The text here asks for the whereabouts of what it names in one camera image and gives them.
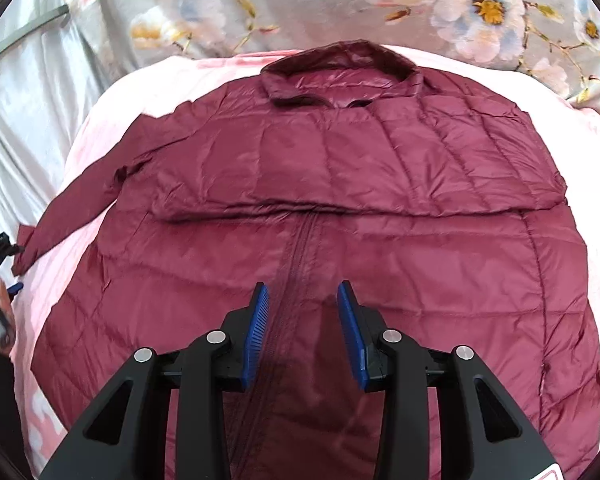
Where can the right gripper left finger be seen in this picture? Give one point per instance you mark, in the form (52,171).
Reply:
(122,433)

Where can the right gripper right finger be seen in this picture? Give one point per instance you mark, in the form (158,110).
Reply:
(483,432)

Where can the maroon puffer jacket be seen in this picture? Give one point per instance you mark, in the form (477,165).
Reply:
(432,195)

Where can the white satin curtain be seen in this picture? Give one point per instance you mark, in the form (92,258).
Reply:
(48,83)

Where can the pink fleece blanket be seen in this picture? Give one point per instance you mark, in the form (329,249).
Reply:
(571,134)

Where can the grey floral quilt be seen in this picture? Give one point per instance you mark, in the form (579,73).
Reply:
(556,42)

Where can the grey metal bed rail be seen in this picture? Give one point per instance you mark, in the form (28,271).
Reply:
(34,25)

